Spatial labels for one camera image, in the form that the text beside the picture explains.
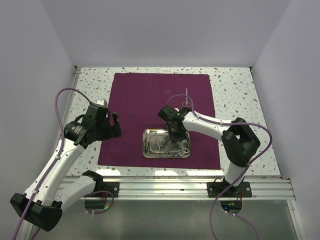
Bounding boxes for steel forceps in tray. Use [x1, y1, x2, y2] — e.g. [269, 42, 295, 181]
[155, 133, 163, 153]

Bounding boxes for aluminium front rail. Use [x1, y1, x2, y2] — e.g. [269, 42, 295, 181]
[32, 176, 296, 201]

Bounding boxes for steel scissors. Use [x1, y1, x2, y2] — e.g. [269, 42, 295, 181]
[182, 88, 192, 108]
[171, 142, 189, 157]

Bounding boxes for purple cloth wrap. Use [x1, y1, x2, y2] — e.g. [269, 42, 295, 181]
[98, 73, 221, 170]

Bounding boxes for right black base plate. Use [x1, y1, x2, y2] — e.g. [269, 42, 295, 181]
[206, 178, 253, 198]

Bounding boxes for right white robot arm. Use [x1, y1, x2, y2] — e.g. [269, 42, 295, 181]
[158, 105, 261, 197]

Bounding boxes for aluminium rail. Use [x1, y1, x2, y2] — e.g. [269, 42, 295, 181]
[32, 176, 296, 201]
[37, 65, 81, 181]

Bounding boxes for aluminium left rail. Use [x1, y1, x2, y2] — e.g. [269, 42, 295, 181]
[37, 65, 81, 181]

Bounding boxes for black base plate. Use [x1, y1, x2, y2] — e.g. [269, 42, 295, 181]
[206, 178, 253, 198]
[94, 180, 120, 198]

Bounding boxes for steel tweezers in tray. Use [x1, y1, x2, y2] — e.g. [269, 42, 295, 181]
[161, 138, 172, 154]

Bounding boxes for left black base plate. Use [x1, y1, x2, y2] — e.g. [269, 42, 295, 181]
[94, 180, 120, 198]

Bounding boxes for steel instrument tray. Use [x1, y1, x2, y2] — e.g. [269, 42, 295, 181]
[142, 128, 192, 159]

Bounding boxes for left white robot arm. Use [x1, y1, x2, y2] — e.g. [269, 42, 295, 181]
[10, 99, 122, 232]

